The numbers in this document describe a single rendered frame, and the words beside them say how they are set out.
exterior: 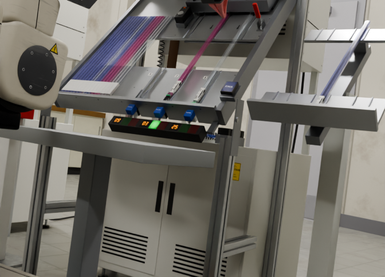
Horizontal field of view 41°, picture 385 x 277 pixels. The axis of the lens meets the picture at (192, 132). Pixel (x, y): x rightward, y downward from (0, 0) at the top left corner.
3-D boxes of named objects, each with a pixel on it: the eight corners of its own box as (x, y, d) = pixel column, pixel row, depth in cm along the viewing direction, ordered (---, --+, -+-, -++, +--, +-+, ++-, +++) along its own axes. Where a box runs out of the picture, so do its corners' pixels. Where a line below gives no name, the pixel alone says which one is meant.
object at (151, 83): (219, 116, 158) (216, 108, 156) (59, 100, 191) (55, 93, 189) (242, 77, 169) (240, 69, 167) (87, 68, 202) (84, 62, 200)
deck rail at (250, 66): (226, 125, 158) (220, 110, 154) (219, 125, 159) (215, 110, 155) (297, 1, 200) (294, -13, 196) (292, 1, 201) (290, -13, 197)
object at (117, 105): (219, 125, 159) (213, 107, 154) (60, 107, 191) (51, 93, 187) (221, 122, 160) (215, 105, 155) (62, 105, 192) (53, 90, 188)
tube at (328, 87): (314, 117, 133) (314, 113, 133) (309, 116, 134) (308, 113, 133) (370, 23, 165) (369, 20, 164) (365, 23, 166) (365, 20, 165)
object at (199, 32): (262, 51, 181) (260, 38, 178) (113, 46, 214) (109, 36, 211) (292, 0, 201) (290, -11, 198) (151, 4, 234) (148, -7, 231)
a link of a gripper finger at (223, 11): (215, 11, 174) (208, -13, 168) (235, 11, 171) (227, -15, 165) (207, 23, 170) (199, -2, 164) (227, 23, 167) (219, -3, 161)
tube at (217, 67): (195, 107, 160) (194, 104, 159) (191, 106, 160) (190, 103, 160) (252, 17, 190) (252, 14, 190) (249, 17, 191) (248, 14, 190)
